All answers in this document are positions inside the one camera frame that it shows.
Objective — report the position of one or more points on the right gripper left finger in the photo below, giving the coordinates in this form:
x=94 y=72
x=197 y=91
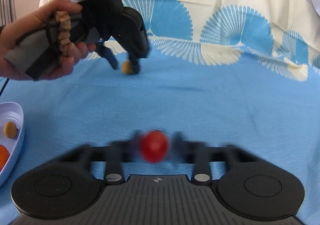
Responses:
x=113 y=155

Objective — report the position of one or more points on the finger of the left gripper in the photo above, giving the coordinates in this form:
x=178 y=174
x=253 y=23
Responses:
x=134 y=64
x=107 y=54

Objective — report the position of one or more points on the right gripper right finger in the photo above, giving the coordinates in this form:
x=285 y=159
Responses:
x=201 y=155

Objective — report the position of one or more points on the brown longan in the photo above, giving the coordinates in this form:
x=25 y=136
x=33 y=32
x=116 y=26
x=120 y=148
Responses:
x=126 y=68

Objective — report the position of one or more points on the red cherry tomato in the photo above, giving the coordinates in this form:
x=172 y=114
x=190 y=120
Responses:
x=153 y=146

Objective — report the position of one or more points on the person's left hand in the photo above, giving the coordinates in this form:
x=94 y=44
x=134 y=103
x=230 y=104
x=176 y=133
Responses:
x=34 y=20

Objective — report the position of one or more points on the blue fan-pattern bed sheet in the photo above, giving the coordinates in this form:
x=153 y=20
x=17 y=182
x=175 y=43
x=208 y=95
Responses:
x=220 y=71

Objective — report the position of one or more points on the brown longan plate top right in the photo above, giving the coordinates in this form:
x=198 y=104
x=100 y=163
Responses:
x=10 y=130

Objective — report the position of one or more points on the light blue plate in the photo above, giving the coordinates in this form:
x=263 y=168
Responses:
x=11 y=111

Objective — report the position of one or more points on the orange top of plate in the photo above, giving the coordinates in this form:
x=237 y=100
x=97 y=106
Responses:
x=4 y=156

